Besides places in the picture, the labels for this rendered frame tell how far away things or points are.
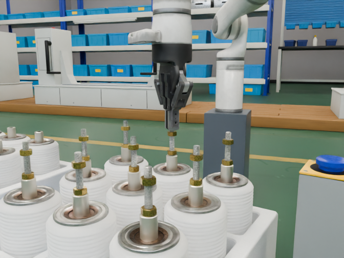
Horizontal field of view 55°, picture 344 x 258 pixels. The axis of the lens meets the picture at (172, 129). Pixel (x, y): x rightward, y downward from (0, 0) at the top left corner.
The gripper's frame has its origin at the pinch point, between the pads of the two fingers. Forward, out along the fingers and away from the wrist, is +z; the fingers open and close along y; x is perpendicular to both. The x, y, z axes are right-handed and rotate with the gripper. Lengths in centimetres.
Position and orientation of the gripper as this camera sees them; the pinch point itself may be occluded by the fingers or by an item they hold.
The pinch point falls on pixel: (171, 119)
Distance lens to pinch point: 63.8
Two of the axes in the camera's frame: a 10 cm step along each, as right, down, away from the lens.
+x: -9.0, 0.8, -4.2
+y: -4.3, -1.7, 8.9
